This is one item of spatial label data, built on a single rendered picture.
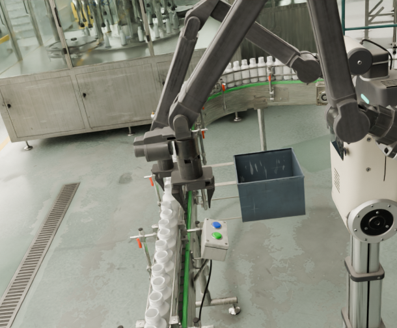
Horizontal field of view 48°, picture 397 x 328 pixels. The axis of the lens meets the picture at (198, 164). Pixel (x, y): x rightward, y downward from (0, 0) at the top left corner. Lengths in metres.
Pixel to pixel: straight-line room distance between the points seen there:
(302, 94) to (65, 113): 3.00
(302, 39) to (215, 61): 6.07
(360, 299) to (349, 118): 0.81
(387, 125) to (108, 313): 2.29
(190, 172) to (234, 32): 0.34
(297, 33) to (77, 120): 3.47
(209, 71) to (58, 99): 4.44
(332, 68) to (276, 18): 5.89
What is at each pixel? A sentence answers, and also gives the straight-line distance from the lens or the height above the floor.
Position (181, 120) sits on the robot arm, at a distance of 0.99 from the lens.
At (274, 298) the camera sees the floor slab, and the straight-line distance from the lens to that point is 2.86.
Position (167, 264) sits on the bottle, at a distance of 1.41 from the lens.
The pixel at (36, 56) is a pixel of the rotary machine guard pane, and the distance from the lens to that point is 5.30.
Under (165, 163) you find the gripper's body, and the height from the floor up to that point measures 1.31.
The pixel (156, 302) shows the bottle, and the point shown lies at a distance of 1.26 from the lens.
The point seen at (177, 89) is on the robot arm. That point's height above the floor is 1.57.
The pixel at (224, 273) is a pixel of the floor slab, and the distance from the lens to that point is 3.06.
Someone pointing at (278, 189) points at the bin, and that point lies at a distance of 2.14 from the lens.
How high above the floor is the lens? 2.01
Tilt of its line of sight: 27 degrees down
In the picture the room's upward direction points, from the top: 10 degrees counter-clockwise
